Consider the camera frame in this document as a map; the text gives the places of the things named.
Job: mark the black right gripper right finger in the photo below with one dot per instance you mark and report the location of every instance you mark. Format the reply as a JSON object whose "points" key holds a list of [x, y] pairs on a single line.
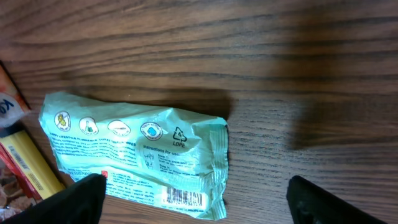
{"points": [[310, 204]]}

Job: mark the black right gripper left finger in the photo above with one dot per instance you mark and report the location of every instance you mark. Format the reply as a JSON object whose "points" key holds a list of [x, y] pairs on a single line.
{"points": [[80, 203]]}

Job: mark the yellow highlighter pen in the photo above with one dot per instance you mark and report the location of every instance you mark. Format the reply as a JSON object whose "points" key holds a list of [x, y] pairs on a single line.
{"points": [[21, 156]]}

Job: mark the teal wet wipes packet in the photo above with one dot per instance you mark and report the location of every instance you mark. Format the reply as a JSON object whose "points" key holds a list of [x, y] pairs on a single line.
{"points": [[163, 157]]}

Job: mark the red snack stick packet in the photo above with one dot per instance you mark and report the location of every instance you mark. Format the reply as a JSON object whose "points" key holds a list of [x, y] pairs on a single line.
{"points": [[13, 106]]}

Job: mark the brown cookie snack bag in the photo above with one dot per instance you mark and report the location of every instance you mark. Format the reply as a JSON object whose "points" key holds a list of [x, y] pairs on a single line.
{"points": [[13, 198]]}

